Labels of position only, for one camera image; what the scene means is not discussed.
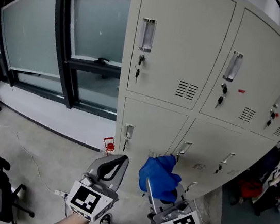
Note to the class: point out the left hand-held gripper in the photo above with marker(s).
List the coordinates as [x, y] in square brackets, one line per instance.
[87, 200]

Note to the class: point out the person's black shoe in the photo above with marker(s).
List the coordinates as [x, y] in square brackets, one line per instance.
[105, 219]

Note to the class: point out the white power strip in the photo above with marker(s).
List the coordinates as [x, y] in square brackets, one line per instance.
[60, 193]

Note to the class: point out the grey metal locker cabinet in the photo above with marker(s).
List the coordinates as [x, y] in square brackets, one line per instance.
[211, 138]

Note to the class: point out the dark hanging garments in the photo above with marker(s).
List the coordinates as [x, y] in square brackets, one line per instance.
[275, 168]

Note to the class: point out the grey metal locker door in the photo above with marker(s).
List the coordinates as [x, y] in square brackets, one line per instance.
[178, 49]

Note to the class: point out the red camping lantern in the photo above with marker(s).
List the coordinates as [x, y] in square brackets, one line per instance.
[110, 146]

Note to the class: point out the dark-framed frosted window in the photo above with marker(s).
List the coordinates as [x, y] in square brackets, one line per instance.
[98, 24]

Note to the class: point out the black-headed key bunch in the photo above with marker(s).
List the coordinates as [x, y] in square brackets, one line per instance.
[140, 60]
[272, 114]
[224, 89]
[177, 157]
[124, 144]
[218, 169]

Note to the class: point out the blue microfibre cloth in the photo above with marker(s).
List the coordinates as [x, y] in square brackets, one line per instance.
[158, 174]

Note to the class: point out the red bag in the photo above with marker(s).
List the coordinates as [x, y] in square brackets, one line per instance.
[249, 188]

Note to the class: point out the white cylindrical container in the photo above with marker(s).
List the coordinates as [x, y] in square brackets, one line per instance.
[269, 11]

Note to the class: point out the small red sticker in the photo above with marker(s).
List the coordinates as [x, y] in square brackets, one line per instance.
[241, 91]

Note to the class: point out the beige metal locker cabinet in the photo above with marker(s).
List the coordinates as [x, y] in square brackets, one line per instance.
[127, 55]

